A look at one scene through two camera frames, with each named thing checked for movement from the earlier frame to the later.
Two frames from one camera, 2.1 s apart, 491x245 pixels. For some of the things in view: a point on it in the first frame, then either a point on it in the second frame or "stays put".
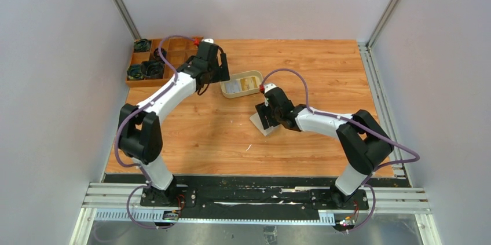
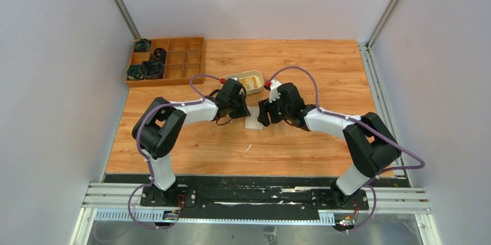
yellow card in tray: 248,83 stays put
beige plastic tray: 242,84 stays put
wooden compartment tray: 176,51 stays put
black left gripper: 223,72 to 244,112
